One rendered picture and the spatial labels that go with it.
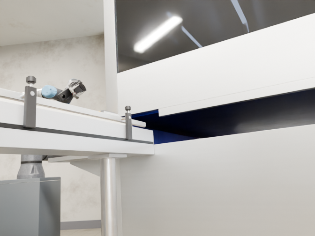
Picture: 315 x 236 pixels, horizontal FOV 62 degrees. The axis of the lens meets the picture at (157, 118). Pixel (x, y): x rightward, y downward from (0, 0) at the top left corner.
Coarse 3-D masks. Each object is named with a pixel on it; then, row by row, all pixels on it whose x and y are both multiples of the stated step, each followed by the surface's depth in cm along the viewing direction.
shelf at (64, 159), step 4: (64, 156) 126; (68, 156) 125; (72, 156) 123; (76, 156) 122; (80, 156) 121; (84, 156) 119; (48, 160) 131; (52, 160) 130; (56, 160) 128; (60, 160) 127; (64, 160) 126; (68, 160) 126; (72, 160) 128; (76, 160) 130; (80, 160) 132
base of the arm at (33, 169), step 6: (24, 162) 151; (30, 162) 151; (36, 162) 153; (24, 168) 150; (30, 168) 150; (36, 168) 151; (42, 168) 156; (18, 174) 152; (24, 174) 148; (30, 174) 148; (36, 174) 150; (42, 174) 153
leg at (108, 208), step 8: (104, 160) 83; (112, 160) 84; (104, 168) 82; (112, 168) 83; (104, 176) 82; (112, 176) 83; (104, 184) 81; (112, 184) 82; (104, 192) 81; (112, 192) 81; (104, 200) 81; (112, 200) 81; (104, 208) 80; (112, 208) 80; (104, 216) 80; (112, 216) 80; (104, 224) 79; (112, 224) 79; (104, 232) 79; (112, 232) 79
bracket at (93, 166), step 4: (84, 160) 131; (88, 160) 129; (92, 160) 128; (96, 160) 127; (72, 164) 134; (76, 164) 133; (80, 164) 132; (84, 164) 130; (88, 164) 129; (92, 164) 128; (96, 164) 126; (80, 168) 131; (84, 168) 130; (88, 168) 129; (92, 168) 127; (96, 168) 126; (92, 172) 127; (96, 172) 126
